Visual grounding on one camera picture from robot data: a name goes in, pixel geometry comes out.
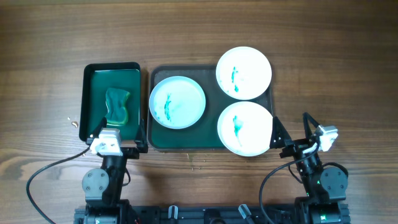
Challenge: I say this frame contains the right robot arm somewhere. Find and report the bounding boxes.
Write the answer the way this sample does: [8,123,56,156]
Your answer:
[262,113,351,224]

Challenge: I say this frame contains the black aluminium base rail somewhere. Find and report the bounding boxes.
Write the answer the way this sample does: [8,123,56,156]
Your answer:
[73,204,351,224]

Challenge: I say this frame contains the green yellow sponge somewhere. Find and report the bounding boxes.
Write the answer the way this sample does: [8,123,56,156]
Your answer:
[105,88,131,126]

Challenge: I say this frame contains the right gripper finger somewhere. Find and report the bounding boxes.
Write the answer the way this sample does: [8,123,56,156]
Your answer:
[270,116,293,149]
[303,112,320,139]

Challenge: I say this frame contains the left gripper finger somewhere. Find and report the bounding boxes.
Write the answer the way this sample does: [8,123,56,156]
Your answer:
[89,117,107,139]
[134,119,147,146]

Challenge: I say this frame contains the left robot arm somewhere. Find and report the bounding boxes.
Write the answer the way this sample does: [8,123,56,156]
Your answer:
[74,118,148,224]

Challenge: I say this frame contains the large dark serving tray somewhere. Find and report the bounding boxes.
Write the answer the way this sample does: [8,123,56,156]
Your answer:
[147,64,275,152]

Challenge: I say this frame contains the white plate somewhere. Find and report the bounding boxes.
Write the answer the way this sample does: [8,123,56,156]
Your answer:
[216,47,272,100]
[149,76,206,129]
[217,101,273,157]

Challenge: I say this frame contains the green water basin tray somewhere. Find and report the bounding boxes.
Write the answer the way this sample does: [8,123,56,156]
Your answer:
[79,62,141,142]

